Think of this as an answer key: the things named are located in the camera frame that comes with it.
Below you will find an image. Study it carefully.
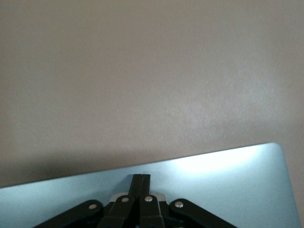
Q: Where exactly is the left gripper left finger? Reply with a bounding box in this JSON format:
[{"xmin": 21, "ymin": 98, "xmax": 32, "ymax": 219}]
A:
[{"xmin": 33, "ymin": 174, "xmax": 143, "ymax": 228}]

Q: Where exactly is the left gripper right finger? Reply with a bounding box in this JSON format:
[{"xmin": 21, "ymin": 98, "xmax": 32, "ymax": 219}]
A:
[{"xmin": 139, "ymin": 175, "xmax": 235, "ymax": 228}]

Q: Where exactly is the silver laptop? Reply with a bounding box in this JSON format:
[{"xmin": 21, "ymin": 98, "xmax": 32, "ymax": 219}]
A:
[{"xmin": 0, "ymin": 142, "xmax": 297, "ymax": 228}]

